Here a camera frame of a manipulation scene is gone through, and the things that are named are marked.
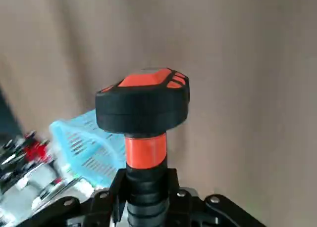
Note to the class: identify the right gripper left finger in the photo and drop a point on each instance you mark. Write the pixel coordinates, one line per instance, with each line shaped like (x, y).
(119, 187)

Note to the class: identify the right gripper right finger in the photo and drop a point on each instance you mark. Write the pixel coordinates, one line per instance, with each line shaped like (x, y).
(218, 209)

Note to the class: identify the blue plastic basket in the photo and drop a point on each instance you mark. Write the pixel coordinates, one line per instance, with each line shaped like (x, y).
(96, 150)

